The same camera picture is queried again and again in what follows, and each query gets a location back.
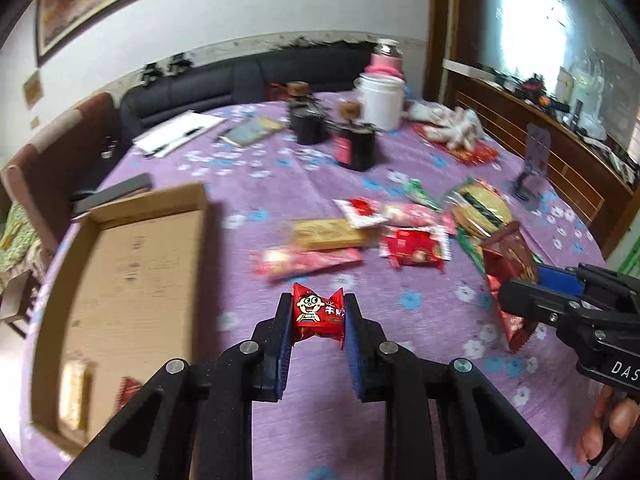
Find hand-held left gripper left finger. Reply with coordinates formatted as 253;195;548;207
60;292;296;480

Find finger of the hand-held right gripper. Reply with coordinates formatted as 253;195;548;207
500;280;581;331
537;266;587;297

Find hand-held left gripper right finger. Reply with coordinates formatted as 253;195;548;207
342;292;576;480

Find dark red foil snack packet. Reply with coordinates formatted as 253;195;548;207
480;222;541;353

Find red cartoon candy packet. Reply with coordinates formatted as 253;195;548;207
291;282;348;351

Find cardboard box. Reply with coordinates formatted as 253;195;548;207
30;182;211;456

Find person's right hand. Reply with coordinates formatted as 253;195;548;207
576;389;640;467

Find green white snack packet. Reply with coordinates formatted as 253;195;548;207
457;230;488;271

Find long pink snack packet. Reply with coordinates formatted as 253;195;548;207
250;246;363;281

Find round cracker packet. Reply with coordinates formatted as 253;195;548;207
442;177;516;241

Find beige snack packet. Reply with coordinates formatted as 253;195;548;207
287;217;368;251

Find red white snack packet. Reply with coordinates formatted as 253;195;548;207
380;225;451;271

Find purple phone stand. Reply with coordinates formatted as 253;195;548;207
515;122;553;201

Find small white red packet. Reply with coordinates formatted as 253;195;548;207
334;197;388;228

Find red foil bag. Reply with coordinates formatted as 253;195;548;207
412;125;501;166

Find purple floral tablecloth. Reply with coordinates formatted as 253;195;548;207
30;87;608;480

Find white plush toy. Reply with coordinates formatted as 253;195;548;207
425;107;486;153

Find wooden sideboard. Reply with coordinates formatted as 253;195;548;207
442;57;640;261

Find red black device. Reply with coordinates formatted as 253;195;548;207
522;75;548;106

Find black canister with cork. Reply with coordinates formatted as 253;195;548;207
286;81;331;146
332;101;378;172

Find beige snack bar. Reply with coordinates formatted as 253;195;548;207
60;360;96;433

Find white cotton glove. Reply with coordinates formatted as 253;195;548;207
407;101;451;123

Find thin booklet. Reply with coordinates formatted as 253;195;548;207
217;116;283;148

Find white flat box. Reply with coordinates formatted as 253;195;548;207
442;58;481;78

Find white plastic jar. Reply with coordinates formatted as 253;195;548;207
357;72;406;131

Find white paper sheets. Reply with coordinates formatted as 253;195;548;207
132;110;226;158

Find bottle with pink sleeve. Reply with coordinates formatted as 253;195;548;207
364;38;406;81

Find black sofa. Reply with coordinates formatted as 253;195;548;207
120;40;381;136

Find green patterned cushion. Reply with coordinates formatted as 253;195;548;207
0;205;46;276

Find brown upholstered chair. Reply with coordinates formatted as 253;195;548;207
0;92;121;256

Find small wall plaque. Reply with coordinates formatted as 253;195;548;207
22;70;43;108

